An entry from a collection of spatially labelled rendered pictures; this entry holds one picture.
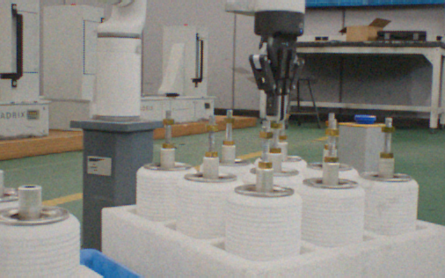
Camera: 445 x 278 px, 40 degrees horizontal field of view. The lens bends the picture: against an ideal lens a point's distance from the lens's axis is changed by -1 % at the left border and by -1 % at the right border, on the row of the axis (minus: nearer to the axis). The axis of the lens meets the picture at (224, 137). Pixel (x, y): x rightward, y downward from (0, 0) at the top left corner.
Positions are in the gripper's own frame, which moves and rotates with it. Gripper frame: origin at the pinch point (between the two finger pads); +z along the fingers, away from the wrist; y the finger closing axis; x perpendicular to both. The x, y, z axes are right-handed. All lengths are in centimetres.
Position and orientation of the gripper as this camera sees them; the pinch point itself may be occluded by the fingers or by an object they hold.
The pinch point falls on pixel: (276, 107)
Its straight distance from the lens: 92.6
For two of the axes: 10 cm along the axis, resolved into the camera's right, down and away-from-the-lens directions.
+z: -0.3, 10.0, 0.9
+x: -8.2, -0.8, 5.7
